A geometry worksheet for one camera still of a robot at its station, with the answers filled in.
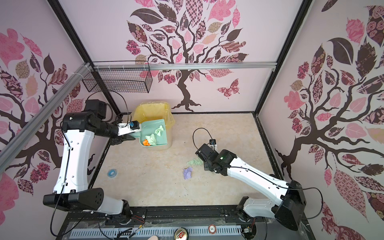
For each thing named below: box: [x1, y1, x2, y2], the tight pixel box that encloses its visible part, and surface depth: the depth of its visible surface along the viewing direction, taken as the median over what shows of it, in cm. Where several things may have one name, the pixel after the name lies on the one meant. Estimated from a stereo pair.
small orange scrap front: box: [143, 139, 151, 146], surface depth 68 cm
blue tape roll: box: [107, 169, 118, 178], surface depth 89 cm
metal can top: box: [173, 227, 189, 240], surface depth 61 cm
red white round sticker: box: [208, 224, 217, 235], surface depth 71 cm
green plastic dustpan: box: [128, 119, 168, 147], surface depth 71 cm
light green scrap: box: [154, 125, 164, 136], surface depth 71 cm
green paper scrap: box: [145, 133, 157, 146], surface depth 67 cm
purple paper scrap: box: [183, 167, 193, 180], surface depth 90 cm
